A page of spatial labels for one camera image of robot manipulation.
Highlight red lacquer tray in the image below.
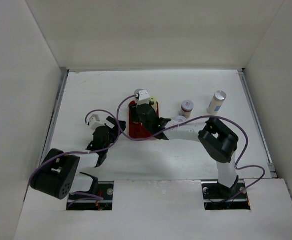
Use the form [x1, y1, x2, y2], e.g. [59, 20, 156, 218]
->
[128, 100, 159, 139]

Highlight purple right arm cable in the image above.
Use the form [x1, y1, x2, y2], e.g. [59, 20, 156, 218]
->
[116, 93, 266, 204]

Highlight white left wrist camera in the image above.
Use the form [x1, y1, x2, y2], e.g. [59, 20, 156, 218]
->
[87, 114, 105, 131]

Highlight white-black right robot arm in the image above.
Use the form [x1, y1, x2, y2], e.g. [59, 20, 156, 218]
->
[128, 103, 239, 200]

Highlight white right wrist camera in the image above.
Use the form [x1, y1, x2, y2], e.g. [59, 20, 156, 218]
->
[135, 89, 151, 106]

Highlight aluminium side rail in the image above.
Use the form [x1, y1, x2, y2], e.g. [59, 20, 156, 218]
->
[238, 68, 278, 179]
[40, 67, 69, 162]

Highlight yellow cap spice bottle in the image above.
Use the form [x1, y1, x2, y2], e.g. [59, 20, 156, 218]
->
[149, 96, 158, 113]

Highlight tall jar blue label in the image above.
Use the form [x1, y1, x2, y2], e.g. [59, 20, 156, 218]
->
[134, 89, 143, 99]

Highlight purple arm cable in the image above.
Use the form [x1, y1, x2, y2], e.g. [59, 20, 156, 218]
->
[28, 109, 122, 188]
[116, 93, 266, 204]

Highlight red-white lid sauce jar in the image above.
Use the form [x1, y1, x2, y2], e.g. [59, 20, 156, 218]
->
[174, 115, 187, 123]

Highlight left aluminium side rail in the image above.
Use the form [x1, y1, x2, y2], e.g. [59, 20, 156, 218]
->
[40, 67, 69, 162]

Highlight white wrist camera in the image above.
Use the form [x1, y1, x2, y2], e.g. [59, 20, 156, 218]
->
[87, 114, 105, 131]
[135, 89, 151, 106]

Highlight right aluminium side rail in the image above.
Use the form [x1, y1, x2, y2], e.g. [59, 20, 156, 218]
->
[238, 68, 278, 179]

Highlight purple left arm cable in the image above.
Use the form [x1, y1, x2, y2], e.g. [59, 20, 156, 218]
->
[28, 109, 122, 188]

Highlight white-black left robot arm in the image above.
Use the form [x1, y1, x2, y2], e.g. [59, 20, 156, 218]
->
[29, 114, 127, 200]

